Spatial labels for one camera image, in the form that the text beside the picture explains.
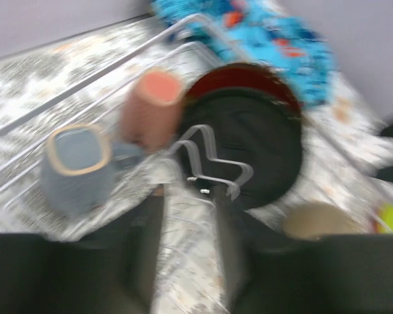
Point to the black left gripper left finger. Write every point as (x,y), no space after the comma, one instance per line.
(110,270)

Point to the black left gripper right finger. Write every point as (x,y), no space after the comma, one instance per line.
(265,271)

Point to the beige ceramic bowl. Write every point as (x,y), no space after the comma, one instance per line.
(313,220)

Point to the grey ceramic mug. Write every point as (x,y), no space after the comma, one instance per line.
(79,167)

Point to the salmon pink ceramic mug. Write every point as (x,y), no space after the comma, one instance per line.
(152,109)

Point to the white wire dish rack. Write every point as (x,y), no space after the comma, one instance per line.
(179,163)

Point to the black iridescent plate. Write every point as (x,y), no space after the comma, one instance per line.
(254,128)

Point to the floral patterned table mat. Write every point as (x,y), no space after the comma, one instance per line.
(188,273)

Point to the blue shark print cloth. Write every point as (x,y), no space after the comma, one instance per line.
(299,55)

